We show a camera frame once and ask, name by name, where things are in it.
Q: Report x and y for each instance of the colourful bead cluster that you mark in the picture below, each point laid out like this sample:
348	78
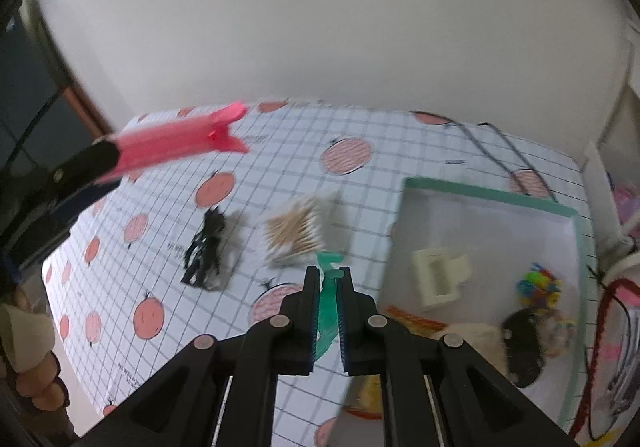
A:
537	287

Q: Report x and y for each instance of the teal rimmed white tray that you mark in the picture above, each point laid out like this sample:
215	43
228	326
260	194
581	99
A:
475	227

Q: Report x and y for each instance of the pastel twisted candy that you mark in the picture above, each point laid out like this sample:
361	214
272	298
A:
557	334

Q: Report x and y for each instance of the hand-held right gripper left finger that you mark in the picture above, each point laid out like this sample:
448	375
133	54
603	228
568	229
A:
295	337

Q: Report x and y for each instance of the pink hair roller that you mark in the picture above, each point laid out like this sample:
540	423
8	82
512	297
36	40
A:
165	144

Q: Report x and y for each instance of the black toy figure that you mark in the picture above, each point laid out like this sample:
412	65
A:
205	247

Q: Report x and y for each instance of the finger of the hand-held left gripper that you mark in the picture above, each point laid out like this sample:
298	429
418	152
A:
85	199
85	162

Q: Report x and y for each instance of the green hair clip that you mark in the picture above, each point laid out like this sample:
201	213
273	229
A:
327	307

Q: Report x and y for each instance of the bag of cotton swabs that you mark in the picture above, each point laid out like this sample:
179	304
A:
295	227

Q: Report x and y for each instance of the grid tablecloth with fruit print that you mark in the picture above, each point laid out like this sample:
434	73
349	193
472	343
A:
200	322

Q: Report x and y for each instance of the person's left hand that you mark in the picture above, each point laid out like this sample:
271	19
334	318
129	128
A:
40	387

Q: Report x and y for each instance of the black toy car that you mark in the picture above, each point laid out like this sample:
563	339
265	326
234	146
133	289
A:
522	352

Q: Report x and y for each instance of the colourful clutter pile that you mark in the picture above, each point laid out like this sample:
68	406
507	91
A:
625	377

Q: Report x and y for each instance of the cream hair claw clip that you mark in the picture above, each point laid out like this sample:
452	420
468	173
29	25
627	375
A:
435	282

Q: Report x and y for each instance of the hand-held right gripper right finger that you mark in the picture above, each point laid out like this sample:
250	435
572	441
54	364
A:
357	337

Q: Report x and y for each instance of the yellow rice cracker packet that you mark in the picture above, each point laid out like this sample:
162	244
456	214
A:
367	394

